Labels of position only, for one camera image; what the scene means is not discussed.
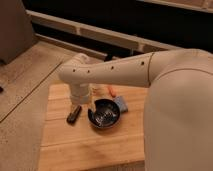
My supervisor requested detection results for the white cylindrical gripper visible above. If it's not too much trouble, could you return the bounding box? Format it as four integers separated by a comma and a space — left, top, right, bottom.
69, 84, 95, 113

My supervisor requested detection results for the black ceramic bowl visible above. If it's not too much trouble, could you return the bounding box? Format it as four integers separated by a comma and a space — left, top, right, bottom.
88, 99, 120, 129

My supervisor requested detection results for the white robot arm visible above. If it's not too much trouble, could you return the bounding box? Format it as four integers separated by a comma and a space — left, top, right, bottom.
59, 49, 213, 171

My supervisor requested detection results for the black remote control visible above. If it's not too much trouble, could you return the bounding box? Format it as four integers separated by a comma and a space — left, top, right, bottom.
66, 105, 82, 124

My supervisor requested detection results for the orange marker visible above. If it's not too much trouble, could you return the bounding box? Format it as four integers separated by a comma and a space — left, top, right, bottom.
107, 85, 116, 98

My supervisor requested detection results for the black table leg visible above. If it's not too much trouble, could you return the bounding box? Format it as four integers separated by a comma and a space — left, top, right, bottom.
104, 54, 113, 62

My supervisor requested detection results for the grey cabinet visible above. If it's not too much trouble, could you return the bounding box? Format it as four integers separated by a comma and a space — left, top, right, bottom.
0, 0, 37, 64

